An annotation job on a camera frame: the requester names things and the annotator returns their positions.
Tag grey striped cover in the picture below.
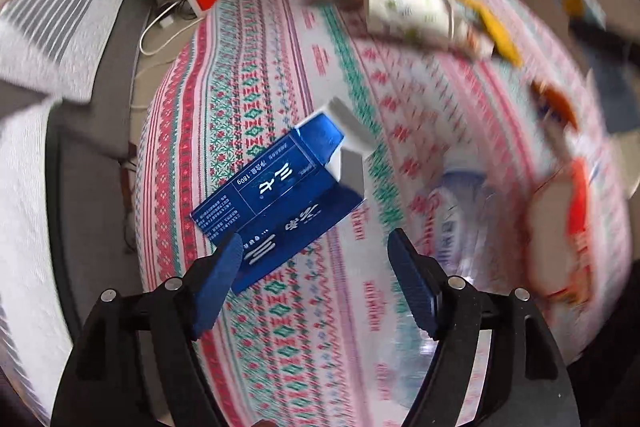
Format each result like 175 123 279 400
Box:
0 0 139 104

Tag blue carton box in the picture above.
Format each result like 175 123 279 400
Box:
191 97 376 295

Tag red snack packet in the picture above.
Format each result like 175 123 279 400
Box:
529 156 602 304

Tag white textured cloth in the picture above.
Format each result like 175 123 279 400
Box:
0 99 143 410

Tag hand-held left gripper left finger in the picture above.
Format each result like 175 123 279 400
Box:
50 232 246 427

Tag patterned tablecloth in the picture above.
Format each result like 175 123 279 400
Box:
130 0 633 427

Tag leaf print paper cup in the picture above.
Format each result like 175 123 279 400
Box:
366 0 457 46

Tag white cable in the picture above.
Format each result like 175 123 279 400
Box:
138 0 202 58

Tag crushed clear plastic bottle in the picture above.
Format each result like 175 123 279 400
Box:
425 169 502 279

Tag small brown wrapper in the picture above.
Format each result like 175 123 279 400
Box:
529 78 579 131

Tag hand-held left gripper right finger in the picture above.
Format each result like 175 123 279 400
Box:
387 228 583 427

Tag yellow snack packet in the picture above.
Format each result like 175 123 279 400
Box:
459 0 524 68

